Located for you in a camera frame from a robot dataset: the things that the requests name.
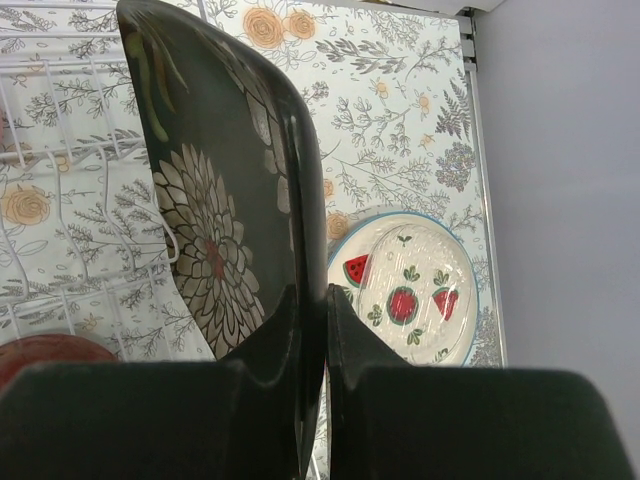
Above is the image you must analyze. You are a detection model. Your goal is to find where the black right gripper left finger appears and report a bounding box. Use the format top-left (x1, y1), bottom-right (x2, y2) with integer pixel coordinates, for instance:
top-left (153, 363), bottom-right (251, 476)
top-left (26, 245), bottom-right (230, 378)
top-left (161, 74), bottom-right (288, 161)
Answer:
top-left (1, 287), bottom-right (301, 479)

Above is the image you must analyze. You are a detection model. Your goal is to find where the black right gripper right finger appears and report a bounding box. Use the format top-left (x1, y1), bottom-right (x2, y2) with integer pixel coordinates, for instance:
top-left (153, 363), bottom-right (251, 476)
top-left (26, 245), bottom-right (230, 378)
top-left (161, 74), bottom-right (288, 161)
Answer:
top-left (328, 285), bottom-right (634, 479)

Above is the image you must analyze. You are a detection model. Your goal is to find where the red floral bowl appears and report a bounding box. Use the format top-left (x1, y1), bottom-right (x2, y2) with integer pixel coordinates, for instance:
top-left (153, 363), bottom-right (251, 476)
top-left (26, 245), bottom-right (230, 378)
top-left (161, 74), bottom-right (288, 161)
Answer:
top-left (1, 333), bottom-right (119, 390)

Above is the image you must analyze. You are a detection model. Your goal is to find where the black floral square plate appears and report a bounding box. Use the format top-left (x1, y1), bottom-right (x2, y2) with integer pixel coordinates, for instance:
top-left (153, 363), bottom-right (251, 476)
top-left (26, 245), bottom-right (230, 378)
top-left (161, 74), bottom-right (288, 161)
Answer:
top-left (116, 1), bottom-right (328, 479)

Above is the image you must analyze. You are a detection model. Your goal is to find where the clear glass plate on strawberry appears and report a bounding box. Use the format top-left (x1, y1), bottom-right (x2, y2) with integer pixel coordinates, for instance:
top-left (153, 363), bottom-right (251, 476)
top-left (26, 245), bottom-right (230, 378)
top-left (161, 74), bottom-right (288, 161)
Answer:
top-left (356, 222), bottom-right (476, 365)

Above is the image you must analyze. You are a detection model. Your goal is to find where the strawberry pattern white plate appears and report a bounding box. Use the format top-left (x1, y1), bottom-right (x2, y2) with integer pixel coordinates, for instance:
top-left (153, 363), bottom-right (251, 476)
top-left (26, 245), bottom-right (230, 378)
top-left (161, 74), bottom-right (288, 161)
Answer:
top-left (328, 212), bottom-right (479, 366)

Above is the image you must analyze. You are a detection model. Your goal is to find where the floral tablecloth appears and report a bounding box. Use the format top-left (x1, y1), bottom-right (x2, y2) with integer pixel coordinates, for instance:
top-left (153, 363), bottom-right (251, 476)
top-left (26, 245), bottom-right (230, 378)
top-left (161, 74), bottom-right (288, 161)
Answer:
top-left (0, 0), bottom-right (509, 369)

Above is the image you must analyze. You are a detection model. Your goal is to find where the white wire dish rack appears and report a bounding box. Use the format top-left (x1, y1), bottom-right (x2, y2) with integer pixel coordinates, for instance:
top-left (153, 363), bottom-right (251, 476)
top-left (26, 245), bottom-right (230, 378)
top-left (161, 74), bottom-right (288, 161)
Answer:
top-left (1, 1), bottom-right (210, 361)

